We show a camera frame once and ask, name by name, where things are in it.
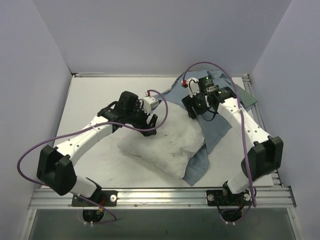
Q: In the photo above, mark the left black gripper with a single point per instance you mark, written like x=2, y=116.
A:
x=145, y=123

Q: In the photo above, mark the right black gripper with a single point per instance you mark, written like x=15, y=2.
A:
x=191, y=106

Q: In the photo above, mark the white pillow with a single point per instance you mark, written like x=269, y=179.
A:
x=173, y=145

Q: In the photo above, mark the blue pillowcase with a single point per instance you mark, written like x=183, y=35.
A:
x=213, y=129

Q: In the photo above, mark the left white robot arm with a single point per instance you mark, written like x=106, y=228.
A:
x=56, y=164

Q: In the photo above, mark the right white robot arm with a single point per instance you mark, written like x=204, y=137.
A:
x=262, y=152

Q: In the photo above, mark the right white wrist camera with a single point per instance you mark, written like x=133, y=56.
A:
x=192, y=84

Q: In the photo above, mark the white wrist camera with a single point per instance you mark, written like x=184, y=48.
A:
x=192, y=84
x=149, y=104

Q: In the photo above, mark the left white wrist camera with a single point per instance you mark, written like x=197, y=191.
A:
x=149, y=104

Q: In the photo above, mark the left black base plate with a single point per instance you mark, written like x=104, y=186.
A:
x=105, y=198

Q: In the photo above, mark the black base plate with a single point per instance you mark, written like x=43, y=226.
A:
x=223, y=197
x=105, y=198

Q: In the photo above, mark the aluminium back rail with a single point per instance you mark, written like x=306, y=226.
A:
x=89, y=74

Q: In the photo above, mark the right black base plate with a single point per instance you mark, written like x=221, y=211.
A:
x=223, y=197

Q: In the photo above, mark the aluminium front rail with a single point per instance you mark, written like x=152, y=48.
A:
x=161, y=198

